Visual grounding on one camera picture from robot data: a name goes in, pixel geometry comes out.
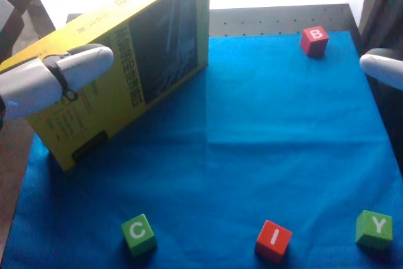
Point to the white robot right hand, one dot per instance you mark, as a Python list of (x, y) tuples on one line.
[(384, 67)]

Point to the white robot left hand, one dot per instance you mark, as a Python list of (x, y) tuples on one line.
[(34, 83)]

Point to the yellow cardboard box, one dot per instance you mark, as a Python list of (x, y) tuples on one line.
[(94, 117)]

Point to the red block letter B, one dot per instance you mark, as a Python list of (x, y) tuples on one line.
[(314, 42)]

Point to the green block letter Y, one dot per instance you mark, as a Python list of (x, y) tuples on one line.
[(374, 229)]

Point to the blue table cloth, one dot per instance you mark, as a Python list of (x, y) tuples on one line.
[(236, 140)]

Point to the green block letter C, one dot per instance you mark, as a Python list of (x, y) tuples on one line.
[(138, 234)]

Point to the red block letter I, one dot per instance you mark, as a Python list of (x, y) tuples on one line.
[(273, 240)]

